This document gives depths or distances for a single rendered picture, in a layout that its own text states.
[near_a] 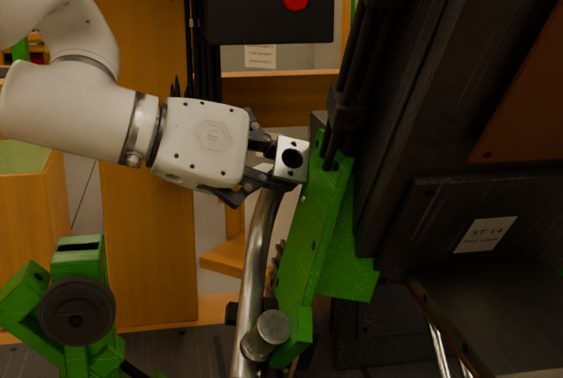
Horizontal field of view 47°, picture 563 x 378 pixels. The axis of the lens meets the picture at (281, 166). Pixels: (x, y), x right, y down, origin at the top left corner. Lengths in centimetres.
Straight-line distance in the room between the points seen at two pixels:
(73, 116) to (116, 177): 34
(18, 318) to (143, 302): 40
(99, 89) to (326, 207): 27
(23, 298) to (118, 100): 22
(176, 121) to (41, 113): 14
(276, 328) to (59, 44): 39
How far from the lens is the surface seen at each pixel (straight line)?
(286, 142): 76
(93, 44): 76
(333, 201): 66
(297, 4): 88
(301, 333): 69
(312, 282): 69
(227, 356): 100
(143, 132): 70
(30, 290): 72
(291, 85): 110
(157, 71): 98
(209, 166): 72
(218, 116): 75
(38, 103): 70
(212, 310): 116
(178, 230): 106
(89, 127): 70
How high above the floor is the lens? 146
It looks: 18 degrees down
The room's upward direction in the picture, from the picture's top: straight up
